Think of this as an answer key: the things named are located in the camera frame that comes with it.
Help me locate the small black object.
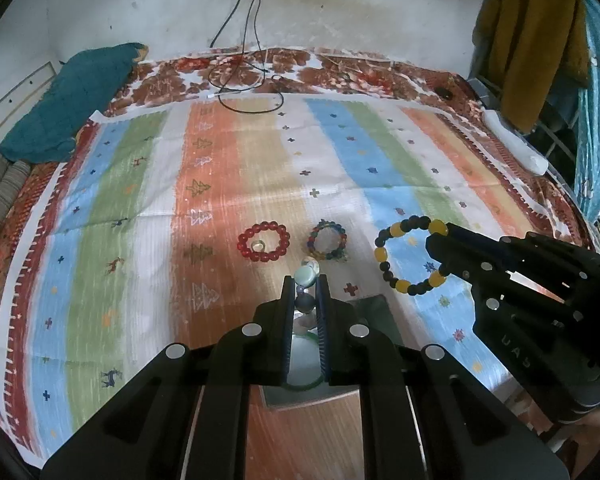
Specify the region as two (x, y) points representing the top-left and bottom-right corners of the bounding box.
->
(434, 87), (454, 101)

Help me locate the white rolled cloth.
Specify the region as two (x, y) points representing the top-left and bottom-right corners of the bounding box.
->
(482, 110), (548, 177)

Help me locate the black charging cable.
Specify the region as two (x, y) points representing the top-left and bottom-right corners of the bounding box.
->
(206, 0), (285, 114)

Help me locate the red floral bedsheet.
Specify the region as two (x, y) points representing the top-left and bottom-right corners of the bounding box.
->
(0, 45), (600, 461)

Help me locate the dark red bead bracelet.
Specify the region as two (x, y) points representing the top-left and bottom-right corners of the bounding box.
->
(236, 219), (292, 264)

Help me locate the teal quilted pillow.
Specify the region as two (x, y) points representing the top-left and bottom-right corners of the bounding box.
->
(0, 42), (148, 165)

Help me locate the yellow black bead bracelet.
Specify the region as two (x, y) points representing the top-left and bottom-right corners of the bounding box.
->
(372, 214), (451, 297)

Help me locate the multicolour small bead bracelet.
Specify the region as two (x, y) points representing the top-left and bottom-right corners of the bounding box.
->
(305, 218), (349, 264)

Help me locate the mustard hanging garment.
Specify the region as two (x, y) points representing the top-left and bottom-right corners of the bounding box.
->
(474, 0), (590, 133)

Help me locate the striped colourful blanket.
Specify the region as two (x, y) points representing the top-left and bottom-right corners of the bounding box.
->
(0, 91), (571, 466)

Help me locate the white wooden headboard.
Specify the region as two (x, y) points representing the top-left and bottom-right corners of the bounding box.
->
(0, 60), (61, 144)

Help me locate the teal hanging fabric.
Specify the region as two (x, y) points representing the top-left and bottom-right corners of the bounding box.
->
(573, 0), (600, 222)

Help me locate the green jade bangle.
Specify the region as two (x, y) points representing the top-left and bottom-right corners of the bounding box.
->
(283, 332), (324, 392)

